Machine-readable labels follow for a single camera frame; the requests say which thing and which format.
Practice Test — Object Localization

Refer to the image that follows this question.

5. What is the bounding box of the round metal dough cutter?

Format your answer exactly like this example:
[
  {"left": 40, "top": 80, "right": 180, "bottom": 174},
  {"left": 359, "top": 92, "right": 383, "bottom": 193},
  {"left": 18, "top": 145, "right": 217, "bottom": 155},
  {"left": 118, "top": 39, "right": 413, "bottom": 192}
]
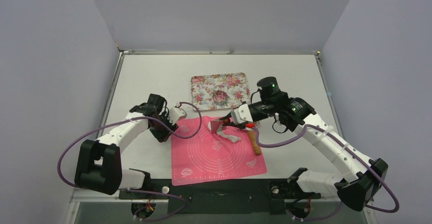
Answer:
[{"left": 213, "top": 90, "right": 229, "bottom": 107}]

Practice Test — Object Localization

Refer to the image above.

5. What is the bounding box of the white dough scrap strip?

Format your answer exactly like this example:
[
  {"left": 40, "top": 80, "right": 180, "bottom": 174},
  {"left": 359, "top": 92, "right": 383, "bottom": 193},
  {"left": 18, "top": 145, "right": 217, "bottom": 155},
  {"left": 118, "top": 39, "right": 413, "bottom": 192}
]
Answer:
[{"left": 216, "top": 131, "right": 241, "bottom": 144}]

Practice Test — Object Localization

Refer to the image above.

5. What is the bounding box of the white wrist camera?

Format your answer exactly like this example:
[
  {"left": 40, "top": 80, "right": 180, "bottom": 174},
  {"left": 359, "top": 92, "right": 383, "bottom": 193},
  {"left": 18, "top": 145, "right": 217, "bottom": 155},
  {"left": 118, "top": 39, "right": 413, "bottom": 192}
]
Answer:
[
  {"left": 168, "top": 107, "right": 187, "bottom": 124},
  {"left": 230, "top": 103, "right": 254, "bottom": 125}
]

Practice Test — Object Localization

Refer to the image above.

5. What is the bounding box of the wooden rolling pin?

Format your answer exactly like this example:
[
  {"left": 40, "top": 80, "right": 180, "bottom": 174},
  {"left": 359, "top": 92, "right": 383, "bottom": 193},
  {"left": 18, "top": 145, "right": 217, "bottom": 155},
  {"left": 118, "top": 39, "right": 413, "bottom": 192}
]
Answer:
[{"left": 247, "top": 129, "right": 262, "bottom": 156}]

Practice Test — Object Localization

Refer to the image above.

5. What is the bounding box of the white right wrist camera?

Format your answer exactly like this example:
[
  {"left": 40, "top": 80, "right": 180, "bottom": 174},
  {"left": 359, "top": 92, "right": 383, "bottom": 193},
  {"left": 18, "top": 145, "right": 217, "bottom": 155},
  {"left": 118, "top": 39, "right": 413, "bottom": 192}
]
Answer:
[{"left": 230, "top": 103, "right": 254, "bottom": 125}]

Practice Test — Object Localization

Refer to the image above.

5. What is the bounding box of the floral rectangular tray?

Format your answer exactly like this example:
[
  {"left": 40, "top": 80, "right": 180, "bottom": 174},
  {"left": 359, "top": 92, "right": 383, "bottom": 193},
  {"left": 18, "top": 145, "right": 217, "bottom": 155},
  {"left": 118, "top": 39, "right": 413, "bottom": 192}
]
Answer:
[{"left": 191, "top": 72, "right": 251, "bottom": 111}]

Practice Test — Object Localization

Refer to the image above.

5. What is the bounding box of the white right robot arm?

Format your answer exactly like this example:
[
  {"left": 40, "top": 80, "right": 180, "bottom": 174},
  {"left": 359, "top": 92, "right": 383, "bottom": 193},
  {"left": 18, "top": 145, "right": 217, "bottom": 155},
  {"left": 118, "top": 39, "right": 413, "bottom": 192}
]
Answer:
[{"left": 210, "top": 76, "right": 388, "bottom": 211}]

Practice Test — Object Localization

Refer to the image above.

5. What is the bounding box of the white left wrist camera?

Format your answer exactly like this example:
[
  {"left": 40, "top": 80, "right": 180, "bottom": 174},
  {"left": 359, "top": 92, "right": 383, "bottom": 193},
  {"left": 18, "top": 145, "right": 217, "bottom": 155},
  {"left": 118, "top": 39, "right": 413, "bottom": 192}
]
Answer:
[{"left": 168, "top": 107, "right": 187, "bottom": 124}]

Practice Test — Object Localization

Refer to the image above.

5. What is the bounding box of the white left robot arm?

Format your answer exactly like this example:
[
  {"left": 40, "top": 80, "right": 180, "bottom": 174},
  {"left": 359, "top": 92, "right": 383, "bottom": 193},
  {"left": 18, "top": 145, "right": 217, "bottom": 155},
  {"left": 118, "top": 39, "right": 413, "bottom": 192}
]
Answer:
[{"left": 74, "top": 94, "right": 186, "bottom": 199}]

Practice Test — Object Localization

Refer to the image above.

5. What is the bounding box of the pink silicone baking mat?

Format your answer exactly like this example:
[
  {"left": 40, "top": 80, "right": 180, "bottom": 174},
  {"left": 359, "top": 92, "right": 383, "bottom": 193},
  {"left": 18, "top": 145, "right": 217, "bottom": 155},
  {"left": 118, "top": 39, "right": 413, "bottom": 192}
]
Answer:
[{"left": 171, "top": 116, "right": 267, "bottom": 186}]

